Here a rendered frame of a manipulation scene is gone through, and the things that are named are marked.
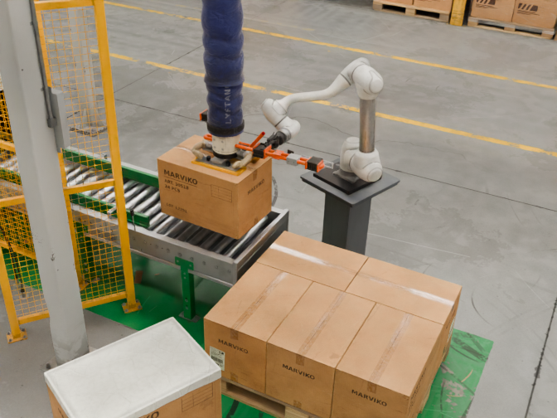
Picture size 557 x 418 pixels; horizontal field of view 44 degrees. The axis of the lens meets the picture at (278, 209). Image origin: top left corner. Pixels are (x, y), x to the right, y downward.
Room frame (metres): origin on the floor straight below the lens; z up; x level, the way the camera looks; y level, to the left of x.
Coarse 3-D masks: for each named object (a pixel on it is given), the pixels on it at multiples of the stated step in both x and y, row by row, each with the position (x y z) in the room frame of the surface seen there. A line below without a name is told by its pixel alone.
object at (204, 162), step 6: (204, 156) 3.82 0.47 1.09; (210, 156) 3.77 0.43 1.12; (192, 162) 3.76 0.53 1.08; (198, 162) 3.75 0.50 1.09; (204, 162) 3.74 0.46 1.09; (210, 162) 3.74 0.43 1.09; (228, 162) 3.70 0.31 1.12; (216, 168) 3.68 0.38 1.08; (222, 168) 3.67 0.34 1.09; (228, 168) 3.66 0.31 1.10; (240, 168) 3.67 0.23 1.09; (234, 174) 3.62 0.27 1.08
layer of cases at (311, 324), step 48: (288, 240) 3.73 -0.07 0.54; (240, 288) 3.22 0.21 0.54; (288, 288) 3.23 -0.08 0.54; (336, 288) 3.25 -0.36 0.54; (384, 288) 3.26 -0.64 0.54; (432, 288) 3.28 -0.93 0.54; (240, 336) 2.84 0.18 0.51; (288, 336) 2.82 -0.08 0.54; (336, 336) 2.83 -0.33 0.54; (384, 336) 2.85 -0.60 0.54; (432, 336) 2.86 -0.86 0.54; (288, 384) 2.71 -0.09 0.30; (336, 384) 2.59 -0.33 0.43; (384, 384) 2.49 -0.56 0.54
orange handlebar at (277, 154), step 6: (204, 138) 3.86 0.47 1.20; (210, 138) 3.84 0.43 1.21; (246, 144) 3.76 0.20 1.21; (252, 150) 3.70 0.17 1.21; (270, 150) 3.69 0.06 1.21; (276, 150) 3.68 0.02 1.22; (270, 156) 3.64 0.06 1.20; (276, 156) 3.62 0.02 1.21; (282, 156) 3.61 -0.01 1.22; (300, 162) 3.55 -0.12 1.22
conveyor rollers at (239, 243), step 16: (64, 160) 4.70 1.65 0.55; (80, 176) 4.46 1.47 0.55; (96, 176) 4.47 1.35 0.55; (112, 176) 4.49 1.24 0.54; (112, 192) 4.24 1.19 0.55; (128, 192) 4.25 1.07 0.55; (144, 192) 4.26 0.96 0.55; (128, 208) 4.07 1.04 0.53; (144, 208) 4.08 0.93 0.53; (160, 208) 4.10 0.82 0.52; (192, 224) 3.87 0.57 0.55; (256, 224) 3.90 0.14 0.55; (192, 240) 3.69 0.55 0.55; (208, 240) 3.69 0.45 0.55; (224, 240) 3.70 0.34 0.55; (240, 240) 3.71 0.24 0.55
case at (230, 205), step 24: (192, 144) 4.02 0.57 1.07; (168, 168) 3.78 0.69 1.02; (192, 168) 3.70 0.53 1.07; (264, 168) 3.80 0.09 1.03; (168, 192) 3.78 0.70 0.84; (192, 192) 3.69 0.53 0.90; (216, 192) 3.60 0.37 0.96; (240, 192) 3.56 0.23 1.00; (264, 192) 3.80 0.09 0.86; (192, 216) 3.69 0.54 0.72; (216, 216) 3.60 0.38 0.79; (240, 216) 3.55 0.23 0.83
